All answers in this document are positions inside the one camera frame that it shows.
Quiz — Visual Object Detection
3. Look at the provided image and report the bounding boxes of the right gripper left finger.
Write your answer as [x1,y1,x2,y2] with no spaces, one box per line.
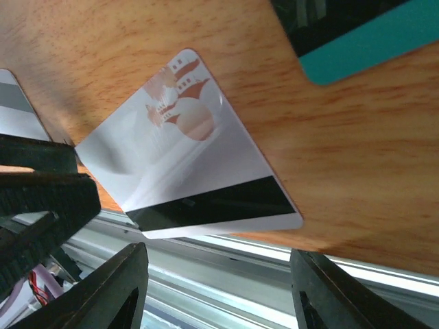
[12,242,148,329]

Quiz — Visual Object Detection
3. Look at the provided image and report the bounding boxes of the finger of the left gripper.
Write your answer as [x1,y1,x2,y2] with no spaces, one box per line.
[1,134,78,173]
[1,172,101,298]

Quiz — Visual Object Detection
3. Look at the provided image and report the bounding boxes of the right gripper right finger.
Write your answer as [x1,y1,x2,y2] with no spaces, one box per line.
[290,249,428,328]

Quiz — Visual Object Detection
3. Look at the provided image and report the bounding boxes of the white card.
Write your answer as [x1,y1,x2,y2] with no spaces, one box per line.
[75,49,303,239]
[0,69,51,141]

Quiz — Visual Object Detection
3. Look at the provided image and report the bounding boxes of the teal card right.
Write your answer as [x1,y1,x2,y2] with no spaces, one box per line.
[271,0,438,86]

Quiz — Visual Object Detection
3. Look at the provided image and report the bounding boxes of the aluminium frame rails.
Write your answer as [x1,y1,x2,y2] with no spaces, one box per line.
[61,208,439,329]

